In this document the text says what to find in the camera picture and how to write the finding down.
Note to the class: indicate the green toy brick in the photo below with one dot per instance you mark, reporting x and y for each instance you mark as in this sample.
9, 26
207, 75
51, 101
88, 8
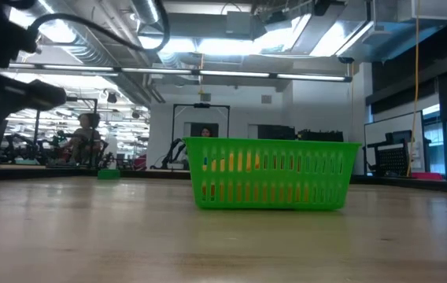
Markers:
108, 174

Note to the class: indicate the yellow toy brick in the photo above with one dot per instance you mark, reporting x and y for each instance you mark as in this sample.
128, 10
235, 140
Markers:
231, 161

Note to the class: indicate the black lab robot arm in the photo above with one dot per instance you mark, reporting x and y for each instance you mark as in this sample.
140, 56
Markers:
174, 151
30, 149

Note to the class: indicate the person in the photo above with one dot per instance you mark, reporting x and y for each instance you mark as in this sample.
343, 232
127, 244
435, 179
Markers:
206, 132
86, 137

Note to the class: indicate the red bin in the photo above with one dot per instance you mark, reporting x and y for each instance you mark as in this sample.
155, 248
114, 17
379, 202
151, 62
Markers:
141, 163

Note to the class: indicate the long linear ceiling light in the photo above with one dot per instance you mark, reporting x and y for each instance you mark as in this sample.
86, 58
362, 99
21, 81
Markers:
227, 73

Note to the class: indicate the green plastic basket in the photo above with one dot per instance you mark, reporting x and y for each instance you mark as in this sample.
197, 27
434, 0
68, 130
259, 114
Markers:
270, 145

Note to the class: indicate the black flat screen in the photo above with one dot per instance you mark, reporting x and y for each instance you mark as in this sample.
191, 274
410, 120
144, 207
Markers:
276, 131

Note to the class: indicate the black equipment case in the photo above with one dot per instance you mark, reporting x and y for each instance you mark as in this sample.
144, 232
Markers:
320, 135

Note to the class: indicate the white board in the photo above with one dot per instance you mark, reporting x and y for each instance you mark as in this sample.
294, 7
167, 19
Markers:
381, 126

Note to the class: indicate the black perforated cart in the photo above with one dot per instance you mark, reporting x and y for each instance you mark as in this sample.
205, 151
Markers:
392, 161

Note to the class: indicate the pink tray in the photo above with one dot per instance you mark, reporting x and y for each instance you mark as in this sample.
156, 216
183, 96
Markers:
426, 176

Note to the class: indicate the large silver air duct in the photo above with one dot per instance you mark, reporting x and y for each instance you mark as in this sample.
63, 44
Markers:
400, 35

